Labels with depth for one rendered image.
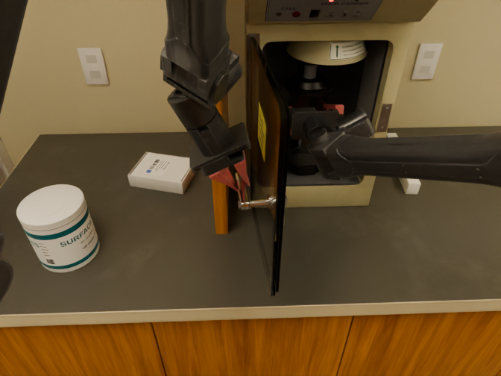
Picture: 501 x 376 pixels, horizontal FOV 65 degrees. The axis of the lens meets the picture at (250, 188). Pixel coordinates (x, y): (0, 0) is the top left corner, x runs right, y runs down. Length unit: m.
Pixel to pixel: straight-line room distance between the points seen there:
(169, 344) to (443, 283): 0.63
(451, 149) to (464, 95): 0.99
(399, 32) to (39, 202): 0.80
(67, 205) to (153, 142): 0.51
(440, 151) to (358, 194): 0.51
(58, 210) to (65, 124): 0.64
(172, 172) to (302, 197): 0.36
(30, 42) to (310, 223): 0.97
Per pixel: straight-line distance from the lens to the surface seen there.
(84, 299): 0.90
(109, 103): 1.40
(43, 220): 0.88
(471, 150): 0.53
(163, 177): 1.09
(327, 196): 1.02
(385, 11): 0.78
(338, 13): 0.76
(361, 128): 0.78
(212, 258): 0.91
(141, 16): 1.26
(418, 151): 0.57
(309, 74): 0.92
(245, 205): 0.63
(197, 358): 1.06
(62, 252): 0.92
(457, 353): 1.20
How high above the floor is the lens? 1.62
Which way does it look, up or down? 39 degrees down
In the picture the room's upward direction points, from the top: straight up
